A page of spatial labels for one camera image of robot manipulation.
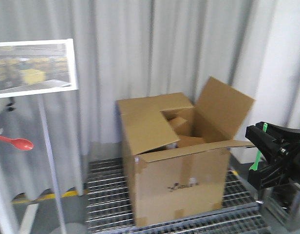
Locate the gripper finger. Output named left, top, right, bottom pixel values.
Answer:
left=247, top=156, right=296, bottom=190
left=245, top=121, right=300, bottom=156

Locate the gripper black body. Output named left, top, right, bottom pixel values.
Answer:
left=271, top=137, right=300, bottom=187

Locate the green plastic spoon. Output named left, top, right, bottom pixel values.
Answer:
left=249, top=122, right=268, bottom=171

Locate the red plastic spoon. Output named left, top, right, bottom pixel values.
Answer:
left=0, top=136, right=34, bottom=151

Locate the metal step box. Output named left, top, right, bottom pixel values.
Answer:
left=261, top=183, right=300, bottom=231

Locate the cardboard box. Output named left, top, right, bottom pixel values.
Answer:
left=115, top=76, right=256, bottom=228

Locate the metal grate platform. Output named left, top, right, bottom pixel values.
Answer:
left=86, top=158, right=270, bottom=234

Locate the sign on metal stand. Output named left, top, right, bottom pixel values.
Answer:
left=0, top=39, right=78, bottom=234

